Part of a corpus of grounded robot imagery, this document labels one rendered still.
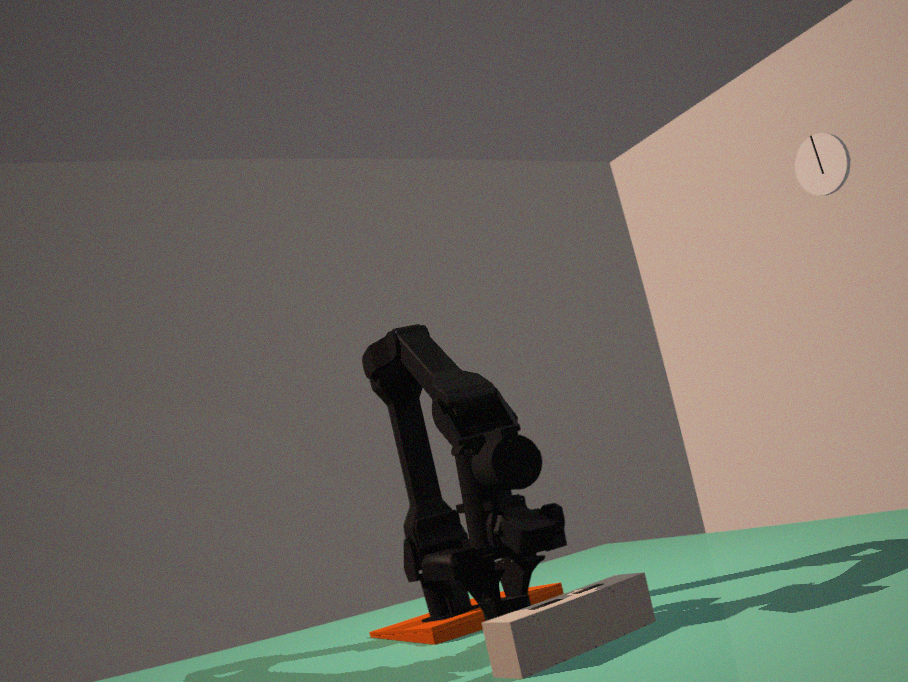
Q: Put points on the black two-prong plug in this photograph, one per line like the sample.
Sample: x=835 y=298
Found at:
x=512 y=604

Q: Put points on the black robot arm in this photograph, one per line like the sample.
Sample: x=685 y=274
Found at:
x=490 y=455

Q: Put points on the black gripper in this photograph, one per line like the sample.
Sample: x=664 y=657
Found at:
x=474 y=566

